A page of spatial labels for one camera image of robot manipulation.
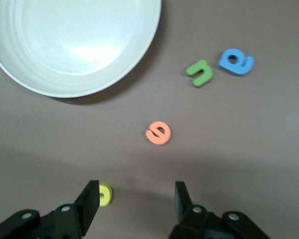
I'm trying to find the green foam letter u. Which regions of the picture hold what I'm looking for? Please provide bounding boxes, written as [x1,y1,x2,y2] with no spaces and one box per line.
[185,59,214,88]

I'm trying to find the blue foam letter a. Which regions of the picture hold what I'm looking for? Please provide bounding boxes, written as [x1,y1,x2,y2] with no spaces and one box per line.
[218,48,255,77]

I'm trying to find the brown table cover sheet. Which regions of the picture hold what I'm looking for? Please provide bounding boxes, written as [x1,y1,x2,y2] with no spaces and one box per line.
[0,0,299,239]

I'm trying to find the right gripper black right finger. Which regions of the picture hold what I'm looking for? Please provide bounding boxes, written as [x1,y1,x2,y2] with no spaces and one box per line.
[168,181,271,239]

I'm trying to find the yellow foam letter u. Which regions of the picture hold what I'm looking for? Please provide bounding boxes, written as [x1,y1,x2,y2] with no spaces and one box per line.
[99,183,113,207]

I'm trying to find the orange foam letter e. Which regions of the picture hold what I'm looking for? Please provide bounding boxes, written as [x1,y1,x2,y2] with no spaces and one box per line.
[146,121,172,146]

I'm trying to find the beige plate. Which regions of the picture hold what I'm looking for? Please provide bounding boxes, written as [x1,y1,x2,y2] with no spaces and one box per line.
[0,0,162,98]

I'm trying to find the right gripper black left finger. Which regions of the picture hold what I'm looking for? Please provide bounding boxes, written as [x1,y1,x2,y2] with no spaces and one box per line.
[0,180,100,239]

